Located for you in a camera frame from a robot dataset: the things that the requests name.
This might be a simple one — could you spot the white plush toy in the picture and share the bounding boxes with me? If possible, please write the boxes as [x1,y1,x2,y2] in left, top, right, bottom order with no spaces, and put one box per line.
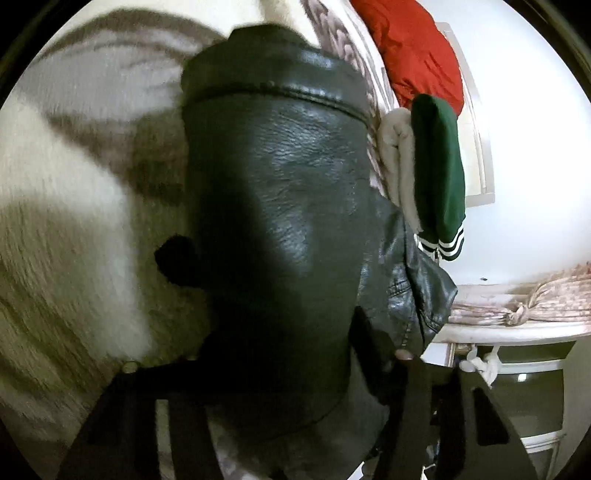
[459,345,502,388]

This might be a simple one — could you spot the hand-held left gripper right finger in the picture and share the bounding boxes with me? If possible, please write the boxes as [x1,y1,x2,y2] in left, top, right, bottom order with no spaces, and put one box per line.
[369,348,539,480]

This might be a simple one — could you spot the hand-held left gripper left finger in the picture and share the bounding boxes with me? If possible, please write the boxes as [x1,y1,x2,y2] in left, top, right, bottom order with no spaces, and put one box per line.
[58,357,222,480]

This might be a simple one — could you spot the black leather jacket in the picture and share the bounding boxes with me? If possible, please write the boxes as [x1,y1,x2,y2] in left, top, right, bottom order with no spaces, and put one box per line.
[154,25,459,480]

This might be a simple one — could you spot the green striped folded garment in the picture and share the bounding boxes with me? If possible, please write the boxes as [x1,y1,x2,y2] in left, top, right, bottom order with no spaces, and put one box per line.
[410,93,467,263]

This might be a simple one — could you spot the red quilt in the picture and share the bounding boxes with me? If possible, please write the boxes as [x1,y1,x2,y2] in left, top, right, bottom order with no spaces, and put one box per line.
[349,0,465,116]

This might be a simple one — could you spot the beige bed headboard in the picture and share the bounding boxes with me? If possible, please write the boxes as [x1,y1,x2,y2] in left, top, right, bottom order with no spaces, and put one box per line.
[434,22,496,206]

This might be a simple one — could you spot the pink floral curtain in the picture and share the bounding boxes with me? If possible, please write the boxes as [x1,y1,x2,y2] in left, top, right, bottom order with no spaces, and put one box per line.
[445,261,591,328]

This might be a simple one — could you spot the beige folded garment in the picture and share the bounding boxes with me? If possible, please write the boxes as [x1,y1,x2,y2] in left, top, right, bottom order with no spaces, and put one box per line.
[378,107,423,234]

